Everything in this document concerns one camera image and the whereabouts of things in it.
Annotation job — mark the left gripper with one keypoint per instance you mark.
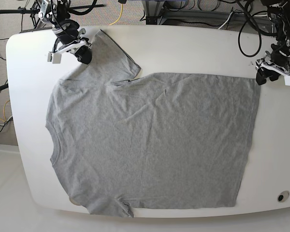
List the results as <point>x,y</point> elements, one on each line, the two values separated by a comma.
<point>273,65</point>

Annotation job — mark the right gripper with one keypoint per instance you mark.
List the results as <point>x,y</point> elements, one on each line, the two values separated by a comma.
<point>71,33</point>

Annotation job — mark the grey T-shirt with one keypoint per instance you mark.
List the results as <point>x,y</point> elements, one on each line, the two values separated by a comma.
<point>162,141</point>

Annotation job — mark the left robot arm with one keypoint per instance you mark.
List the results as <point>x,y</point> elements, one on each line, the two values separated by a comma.
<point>278,12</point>

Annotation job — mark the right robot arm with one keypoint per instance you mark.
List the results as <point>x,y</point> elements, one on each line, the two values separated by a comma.
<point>70,37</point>

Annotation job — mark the black tripod stand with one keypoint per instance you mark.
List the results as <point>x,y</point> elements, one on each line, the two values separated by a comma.
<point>12,10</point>

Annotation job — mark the right table grommet hole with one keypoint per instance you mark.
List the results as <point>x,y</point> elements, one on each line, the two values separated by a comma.
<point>283,196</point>

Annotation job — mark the table grommet hole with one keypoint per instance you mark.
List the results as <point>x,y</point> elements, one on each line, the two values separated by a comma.
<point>283,196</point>
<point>74,202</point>

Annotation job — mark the left table grommet hole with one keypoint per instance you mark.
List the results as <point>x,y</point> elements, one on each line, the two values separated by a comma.
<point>74,202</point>

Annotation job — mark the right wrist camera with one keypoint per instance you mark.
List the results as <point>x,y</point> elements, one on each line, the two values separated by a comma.
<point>54,58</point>

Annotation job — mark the grey aluminium frame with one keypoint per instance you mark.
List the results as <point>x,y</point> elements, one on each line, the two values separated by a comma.
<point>155,13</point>

